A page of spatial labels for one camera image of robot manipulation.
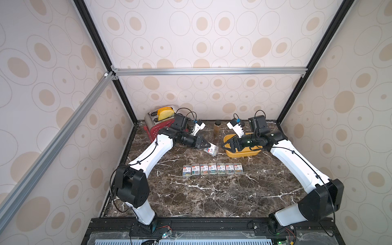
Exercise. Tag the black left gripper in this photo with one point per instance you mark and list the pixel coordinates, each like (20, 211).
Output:
(196, 142)

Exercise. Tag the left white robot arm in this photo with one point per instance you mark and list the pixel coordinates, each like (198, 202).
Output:
(131, 180)

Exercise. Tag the left cinnamon spice bottle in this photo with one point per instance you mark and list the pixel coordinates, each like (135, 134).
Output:
(217, 128)

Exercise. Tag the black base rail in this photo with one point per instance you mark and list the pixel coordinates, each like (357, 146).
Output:
(209, 231)

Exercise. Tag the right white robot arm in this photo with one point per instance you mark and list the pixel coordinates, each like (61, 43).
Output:
(324, 195)

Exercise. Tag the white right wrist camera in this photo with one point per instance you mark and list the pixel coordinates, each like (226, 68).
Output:
(235, 125)

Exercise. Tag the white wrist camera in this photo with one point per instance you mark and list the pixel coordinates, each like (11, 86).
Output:
(199, 125)
(235, 125)

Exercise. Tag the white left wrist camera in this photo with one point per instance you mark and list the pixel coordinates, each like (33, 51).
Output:
(199, 125)

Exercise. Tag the yellow plastic storage tray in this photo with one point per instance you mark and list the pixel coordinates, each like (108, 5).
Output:
(246, 152)

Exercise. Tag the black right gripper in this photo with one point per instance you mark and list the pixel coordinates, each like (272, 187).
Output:
(239, 143)

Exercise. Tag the red polka dot toaster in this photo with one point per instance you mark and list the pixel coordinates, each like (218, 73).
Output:
(153, 125)

